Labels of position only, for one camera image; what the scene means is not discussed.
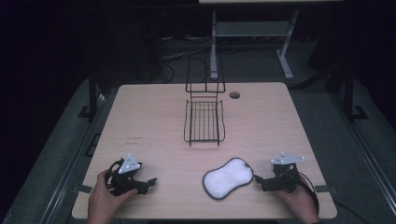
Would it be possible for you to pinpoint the black metal post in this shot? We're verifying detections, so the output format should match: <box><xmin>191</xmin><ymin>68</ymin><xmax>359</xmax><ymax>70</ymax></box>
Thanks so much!
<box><xmin>78</xmin><ymin>70</ymin><xmax>99</xmax><ymax>119</ymax></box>
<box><xmin>343</xmin><ymin>66</ymin><xmax>370</xmax><ymax>123</ymax></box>

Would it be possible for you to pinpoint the bundle of floor cables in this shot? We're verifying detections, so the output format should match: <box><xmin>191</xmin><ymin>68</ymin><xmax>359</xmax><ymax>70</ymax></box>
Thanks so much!
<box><xmin>155</xmin><ymin>35</ymin><xmax>213</xmax><ymax>82</ymax></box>

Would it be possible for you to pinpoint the white sponge with dark edge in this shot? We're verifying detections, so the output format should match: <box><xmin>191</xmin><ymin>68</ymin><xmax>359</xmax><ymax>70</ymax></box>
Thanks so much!
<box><xmin>202</xmin><ymin>157</ymin><xmax>255</xmax><ymax>201</ymax></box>

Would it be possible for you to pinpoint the person's right hand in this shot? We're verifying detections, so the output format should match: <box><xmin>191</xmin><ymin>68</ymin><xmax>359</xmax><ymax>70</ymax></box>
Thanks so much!
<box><xmin>275</xmin><ymin>176</ymin><xmax>320</xmax><ymax>224</ymax></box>

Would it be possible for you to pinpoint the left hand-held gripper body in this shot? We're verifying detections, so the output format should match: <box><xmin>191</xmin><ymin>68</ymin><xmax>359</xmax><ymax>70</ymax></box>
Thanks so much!
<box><xmin>106</xmin><ymin>153</ymin><xmax>143</xmax><ymax>197</ymax></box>

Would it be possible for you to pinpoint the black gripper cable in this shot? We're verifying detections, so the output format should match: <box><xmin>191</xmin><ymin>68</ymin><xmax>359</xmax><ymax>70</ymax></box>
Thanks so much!
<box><xmin>298</xmin><ymin>171</ymin><xmax>320</xmax><ymax>217</ymax></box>
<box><xmin>105</xmin><ymin>158</ymin><xmax>125</xmax><ymax>191</ymax></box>

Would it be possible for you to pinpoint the black wire rack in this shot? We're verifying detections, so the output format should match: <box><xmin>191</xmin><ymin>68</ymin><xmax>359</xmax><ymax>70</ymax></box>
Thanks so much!
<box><xmin>183</xmin><ymin>52</ymin><xmax>226</xmax><ymax>147</ymax></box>

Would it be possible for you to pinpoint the person's left hand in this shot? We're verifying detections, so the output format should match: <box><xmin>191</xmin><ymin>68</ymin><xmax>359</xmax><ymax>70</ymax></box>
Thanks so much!
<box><xmin>86</xmin><ymin>170</ymin><xmax>138</xmax><ymax>224</ymax></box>

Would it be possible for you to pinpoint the grey metal stand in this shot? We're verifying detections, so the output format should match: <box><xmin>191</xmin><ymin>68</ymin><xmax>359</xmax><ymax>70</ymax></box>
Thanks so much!
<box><xmin>209</xmin><ymin>8</ymin><xmax>301</xmax><ymax>81</ymax></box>

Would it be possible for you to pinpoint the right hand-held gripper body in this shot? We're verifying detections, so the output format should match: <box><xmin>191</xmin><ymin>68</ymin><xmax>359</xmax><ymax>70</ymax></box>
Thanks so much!
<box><xmin>270</xmin><ymin>151</ymin><xmax>307</xmax><ymax>194</ymax></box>

